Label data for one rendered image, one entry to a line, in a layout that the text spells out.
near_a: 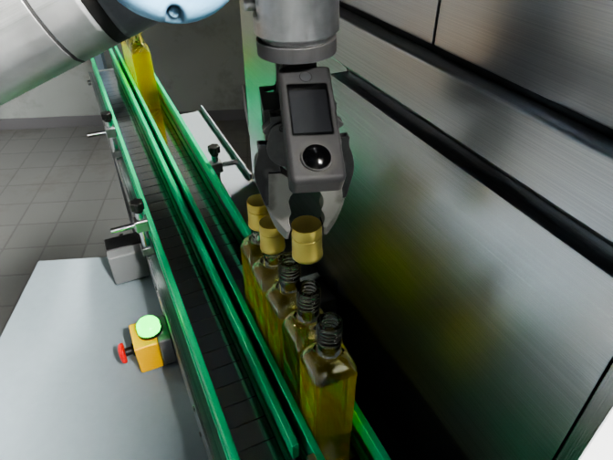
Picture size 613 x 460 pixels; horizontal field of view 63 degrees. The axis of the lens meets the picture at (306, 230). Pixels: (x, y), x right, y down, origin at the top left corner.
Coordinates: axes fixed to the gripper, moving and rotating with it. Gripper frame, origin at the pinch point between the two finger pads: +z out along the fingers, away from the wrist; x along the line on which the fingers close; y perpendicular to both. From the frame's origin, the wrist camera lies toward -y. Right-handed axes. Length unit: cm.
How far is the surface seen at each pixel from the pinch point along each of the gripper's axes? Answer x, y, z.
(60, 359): 47, 27, 46
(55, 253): 104, 158, 119
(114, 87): 51, 139, 33
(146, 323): 28, 24, 37
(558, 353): -18.6, -19.3, 1.1
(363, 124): -9.3, 12.8, -5.6
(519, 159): -16.9, -9.5, -12.2
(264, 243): 4.5, 9.9, 9.1
